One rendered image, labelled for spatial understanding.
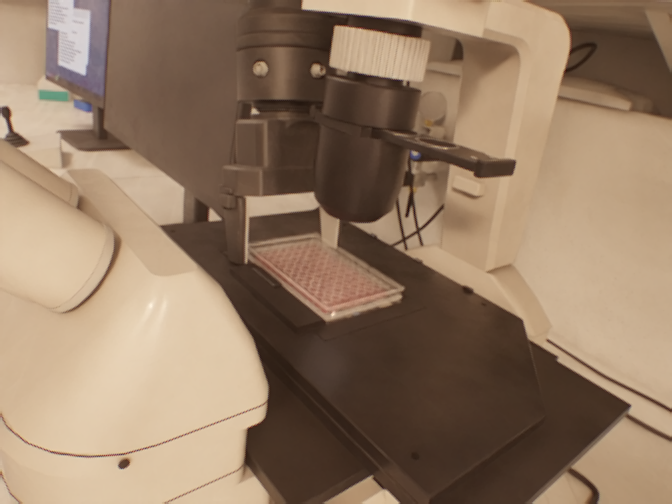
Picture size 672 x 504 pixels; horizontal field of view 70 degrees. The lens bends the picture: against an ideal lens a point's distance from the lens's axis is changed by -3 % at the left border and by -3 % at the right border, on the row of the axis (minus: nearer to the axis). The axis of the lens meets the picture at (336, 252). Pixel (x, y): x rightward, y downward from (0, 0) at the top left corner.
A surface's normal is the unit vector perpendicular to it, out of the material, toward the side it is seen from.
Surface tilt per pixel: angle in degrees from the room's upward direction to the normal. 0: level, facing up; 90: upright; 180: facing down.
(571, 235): 90
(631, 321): 90
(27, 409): 51
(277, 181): 78
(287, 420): 0
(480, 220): 100
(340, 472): 0
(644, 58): 90
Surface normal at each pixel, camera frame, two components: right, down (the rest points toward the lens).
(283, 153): 0.64, 0.20
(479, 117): -0.78, 0.30
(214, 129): -0.76, 0.07
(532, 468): 0.15, -0.91
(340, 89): -0.63, 0.22
